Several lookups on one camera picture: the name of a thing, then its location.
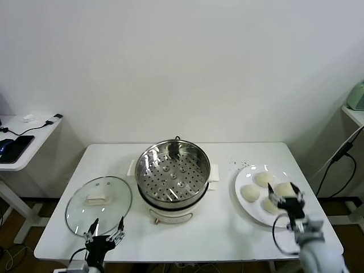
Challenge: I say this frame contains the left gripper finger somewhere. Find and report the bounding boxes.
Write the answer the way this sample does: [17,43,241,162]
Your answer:
[83,218,100,242]
[106,216,126,246]

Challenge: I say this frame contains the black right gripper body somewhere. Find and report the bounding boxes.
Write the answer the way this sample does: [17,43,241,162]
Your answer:
[277,196,306,220]

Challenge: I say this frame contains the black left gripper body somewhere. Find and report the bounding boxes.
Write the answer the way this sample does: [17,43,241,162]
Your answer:
[84,235,113,266]

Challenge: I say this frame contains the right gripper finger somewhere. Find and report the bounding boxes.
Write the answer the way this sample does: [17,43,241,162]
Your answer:
[266,183,284,207]
[289,183,306,201]

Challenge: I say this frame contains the round glass pot lid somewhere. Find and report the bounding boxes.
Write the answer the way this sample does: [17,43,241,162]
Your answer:
[64,175,134,238]

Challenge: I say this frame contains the white steamed baozi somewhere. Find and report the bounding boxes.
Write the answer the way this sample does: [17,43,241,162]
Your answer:
[260,197,281,215]
[240,184,260,203]
[275,181,296,198]
[254,172,274,189]

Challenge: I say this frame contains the stainless steel steamer basket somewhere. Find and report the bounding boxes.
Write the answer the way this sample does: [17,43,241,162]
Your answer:
[134,139,212,204]

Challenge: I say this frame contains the white round plate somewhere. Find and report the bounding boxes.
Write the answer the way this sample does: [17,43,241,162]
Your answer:
[234,163,308,228]

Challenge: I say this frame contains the dark crumbs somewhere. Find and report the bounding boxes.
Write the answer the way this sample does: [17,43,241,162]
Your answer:
[229,159,249,171]

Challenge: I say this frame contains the white electric cooker pot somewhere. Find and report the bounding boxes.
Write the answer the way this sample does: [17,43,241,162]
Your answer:
[126,159,221,226]

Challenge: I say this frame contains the white shelf table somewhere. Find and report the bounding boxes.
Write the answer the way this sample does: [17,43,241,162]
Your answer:
[341,104,364,225]

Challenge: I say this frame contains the white side table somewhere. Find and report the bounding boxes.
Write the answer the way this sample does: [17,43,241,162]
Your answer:
[0,113,64,244]

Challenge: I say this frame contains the black smartphone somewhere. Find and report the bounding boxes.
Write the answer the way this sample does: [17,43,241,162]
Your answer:
[0,135,35,164]

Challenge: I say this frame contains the mint green appliance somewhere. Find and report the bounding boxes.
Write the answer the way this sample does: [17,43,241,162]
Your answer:
[346,81,364,111]

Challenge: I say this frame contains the blue computer mouse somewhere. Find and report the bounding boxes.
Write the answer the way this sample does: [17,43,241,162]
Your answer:
[0,138,15,156]

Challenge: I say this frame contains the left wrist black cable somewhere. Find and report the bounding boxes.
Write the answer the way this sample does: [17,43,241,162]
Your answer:
[69,247,88,264]

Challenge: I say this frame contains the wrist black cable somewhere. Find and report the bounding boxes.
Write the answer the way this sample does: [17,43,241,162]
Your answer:
[69,247,88,264]
[272,213,301,255]

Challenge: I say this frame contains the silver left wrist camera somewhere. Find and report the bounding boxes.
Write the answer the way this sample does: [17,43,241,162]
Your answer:
[67,260,89,273]

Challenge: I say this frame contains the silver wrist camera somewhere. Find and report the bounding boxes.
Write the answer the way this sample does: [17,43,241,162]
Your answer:
[295,219,325,238]
[67,260,89,273]

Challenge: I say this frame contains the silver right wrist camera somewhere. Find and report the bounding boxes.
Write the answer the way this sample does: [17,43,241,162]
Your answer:
[295,219,325,238]

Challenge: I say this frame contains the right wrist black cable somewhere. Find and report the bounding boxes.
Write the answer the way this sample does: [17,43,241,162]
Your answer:
[272,213,301,255]

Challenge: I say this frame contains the black power adapter cable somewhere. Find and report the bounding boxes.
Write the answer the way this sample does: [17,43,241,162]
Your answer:
[315,140,358,198]

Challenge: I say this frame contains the white wall cable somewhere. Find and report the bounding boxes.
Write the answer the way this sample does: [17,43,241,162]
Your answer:
[311,126,364,179]

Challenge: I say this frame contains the black charging cable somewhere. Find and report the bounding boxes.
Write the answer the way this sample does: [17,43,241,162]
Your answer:
[0,120,55,137]

